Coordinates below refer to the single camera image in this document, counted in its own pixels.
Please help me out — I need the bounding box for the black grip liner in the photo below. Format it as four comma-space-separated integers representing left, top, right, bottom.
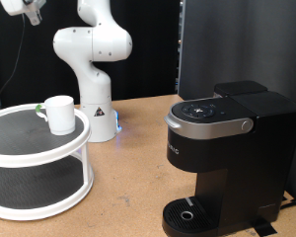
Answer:
0, 108, 86, 156
0, 156, 85, 210

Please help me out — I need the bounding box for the white mug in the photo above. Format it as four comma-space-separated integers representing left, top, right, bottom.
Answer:
35, 95, 77, 136

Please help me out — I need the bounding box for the black tape strip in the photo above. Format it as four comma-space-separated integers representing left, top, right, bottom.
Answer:
251, 216, 278, 237

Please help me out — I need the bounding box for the black power cord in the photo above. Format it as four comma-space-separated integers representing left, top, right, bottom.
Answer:
279, 197, 296, 211

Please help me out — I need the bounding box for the black hanging cable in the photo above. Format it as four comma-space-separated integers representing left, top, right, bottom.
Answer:
0, 13, 28, 110

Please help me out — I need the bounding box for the dark grey partition panel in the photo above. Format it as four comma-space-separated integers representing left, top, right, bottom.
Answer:
178, 0, 296, 208

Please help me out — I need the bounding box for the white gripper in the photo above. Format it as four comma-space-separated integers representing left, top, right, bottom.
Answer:
0, 0, 47, 27

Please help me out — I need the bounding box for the silver Keurig lid handle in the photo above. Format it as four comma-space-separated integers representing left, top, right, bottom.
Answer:
163, 113, 255, 141

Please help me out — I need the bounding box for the white two-tier turntable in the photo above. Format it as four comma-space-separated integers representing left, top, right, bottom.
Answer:
0, 103, 95, 221

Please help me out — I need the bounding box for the black Keurig coffee machine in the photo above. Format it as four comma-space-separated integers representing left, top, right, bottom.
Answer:
161, 80, 296, 237

